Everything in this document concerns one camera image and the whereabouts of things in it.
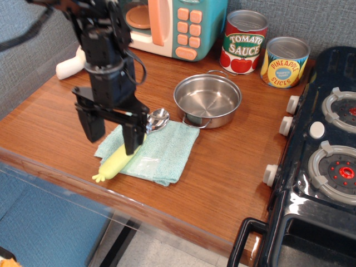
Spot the tomato sauce can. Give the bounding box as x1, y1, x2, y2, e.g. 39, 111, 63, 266
220, 9, 269, 75

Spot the toy microwave teal and cream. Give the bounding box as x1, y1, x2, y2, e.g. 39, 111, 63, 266
119, 1, 228, 62

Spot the plush mushroom toy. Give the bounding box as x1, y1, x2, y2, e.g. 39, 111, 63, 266
56, 46, 86, 80

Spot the small stainless steel pot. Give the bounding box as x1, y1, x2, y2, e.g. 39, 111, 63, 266
173, 70, 243, 129

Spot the black cable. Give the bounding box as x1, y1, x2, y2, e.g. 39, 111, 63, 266
0, 7, 55, 53

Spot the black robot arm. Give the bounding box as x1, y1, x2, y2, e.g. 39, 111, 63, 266
23, 1, 149, 155

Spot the black toy stove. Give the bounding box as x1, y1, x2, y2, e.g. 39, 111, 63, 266
228, 46, 355, 266

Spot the spoon with yellow-green handle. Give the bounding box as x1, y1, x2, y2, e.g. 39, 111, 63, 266
92, 108, 170, 183

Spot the orange plush object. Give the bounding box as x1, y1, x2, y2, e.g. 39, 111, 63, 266
0, 258, 22, 267

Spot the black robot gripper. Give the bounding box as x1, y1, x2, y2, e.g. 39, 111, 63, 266
72, 60, 149, 155

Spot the light blue folded cloth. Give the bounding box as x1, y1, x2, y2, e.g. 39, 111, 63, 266
95, 121, 200, 186

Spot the pineapple slices can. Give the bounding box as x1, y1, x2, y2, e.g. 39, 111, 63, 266
260, 36, 310, 88

